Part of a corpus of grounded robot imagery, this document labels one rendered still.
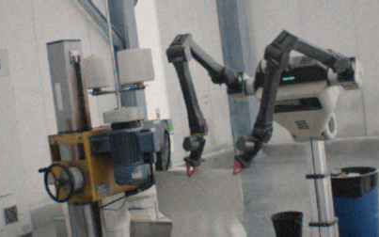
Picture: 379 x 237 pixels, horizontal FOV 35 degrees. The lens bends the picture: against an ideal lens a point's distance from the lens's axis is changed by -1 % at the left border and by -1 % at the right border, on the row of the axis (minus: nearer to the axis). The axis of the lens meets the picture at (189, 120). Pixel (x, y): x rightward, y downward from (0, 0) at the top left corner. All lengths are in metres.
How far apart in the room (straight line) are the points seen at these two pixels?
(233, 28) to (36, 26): 4.73
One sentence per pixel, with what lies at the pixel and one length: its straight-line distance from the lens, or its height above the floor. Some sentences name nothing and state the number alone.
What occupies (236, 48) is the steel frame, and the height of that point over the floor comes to 2.13.
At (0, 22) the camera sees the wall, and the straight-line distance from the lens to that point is 7.72.
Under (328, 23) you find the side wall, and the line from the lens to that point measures 11.11.
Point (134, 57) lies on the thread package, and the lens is 2.75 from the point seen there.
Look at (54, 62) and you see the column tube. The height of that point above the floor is 1.67.
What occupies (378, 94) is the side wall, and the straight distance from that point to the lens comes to 10.85.
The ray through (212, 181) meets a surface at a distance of 2.86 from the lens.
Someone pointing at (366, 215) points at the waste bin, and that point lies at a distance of 4.93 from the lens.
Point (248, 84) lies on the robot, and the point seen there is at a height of 1.46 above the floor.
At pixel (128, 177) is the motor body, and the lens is 2.66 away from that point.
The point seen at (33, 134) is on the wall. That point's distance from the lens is 7.83.
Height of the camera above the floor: 1.47
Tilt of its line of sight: 3 degrees down
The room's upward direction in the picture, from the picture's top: 7 degrees counter-clockwise
